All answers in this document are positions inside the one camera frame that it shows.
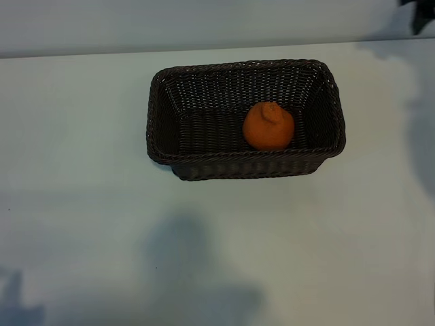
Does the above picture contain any dark brown wicker basket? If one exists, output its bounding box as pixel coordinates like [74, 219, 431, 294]
[145, 59, 347, 183]

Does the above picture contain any orange fruit with knob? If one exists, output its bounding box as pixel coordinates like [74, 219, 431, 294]
[242, 101, 295, 151]

